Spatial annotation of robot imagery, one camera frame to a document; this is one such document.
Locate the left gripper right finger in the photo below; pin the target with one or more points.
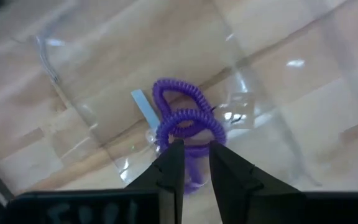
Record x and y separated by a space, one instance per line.
244 202

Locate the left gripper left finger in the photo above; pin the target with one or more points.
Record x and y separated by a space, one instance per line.
154 205

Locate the clear plastic container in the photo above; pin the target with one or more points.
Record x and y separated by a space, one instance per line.
197 46

